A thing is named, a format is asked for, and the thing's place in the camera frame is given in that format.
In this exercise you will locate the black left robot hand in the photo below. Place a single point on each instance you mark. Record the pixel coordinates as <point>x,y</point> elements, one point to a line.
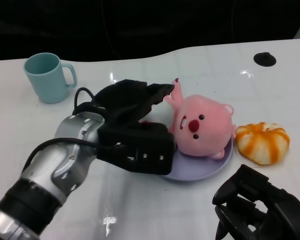
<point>125,100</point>

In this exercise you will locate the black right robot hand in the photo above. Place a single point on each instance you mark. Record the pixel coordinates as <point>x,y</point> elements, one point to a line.
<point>280,212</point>

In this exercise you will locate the pink plush beaver doll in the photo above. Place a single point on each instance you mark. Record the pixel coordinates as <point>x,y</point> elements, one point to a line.
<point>205,132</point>

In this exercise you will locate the lavender plastic plate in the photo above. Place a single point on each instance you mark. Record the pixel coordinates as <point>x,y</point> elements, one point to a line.
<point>202,167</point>

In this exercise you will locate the orange striped white bun toy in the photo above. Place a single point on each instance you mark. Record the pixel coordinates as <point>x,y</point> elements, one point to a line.
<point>262,142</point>

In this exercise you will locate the teal plastic mug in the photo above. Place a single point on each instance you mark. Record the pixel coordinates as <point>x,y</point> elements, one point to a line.
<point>50,85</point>

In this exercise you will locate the black round table grommet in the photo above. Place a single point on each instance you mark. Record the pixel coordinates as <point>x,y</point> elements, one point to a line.
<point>264,60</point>

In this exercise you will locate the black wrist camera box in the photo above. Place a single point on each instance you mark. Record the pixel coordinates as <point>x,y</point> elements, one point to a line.
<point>150,145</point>

